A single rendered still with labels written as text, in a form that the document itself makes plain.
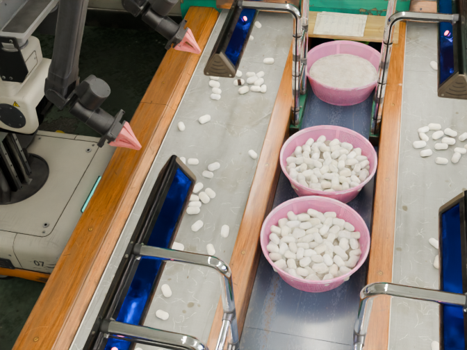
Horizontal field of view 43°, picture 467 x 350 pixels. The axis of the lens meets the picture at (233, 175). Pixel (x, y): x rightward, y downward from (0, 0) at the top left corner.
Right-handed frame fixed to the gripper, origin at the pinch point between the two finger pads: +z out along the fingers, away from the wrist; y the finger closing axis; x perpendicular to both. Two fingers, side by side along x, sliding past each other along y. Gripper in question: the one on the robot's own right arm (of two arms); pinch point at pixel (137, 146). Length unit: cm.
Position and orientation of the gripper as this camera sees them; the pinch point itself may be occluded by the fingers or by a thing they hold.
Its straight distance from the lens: 160.9
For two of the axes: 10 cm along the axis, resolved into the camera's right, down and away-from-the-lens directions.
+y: 2.3, -7.1, 6.7
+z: 7.7, 5.5, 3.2
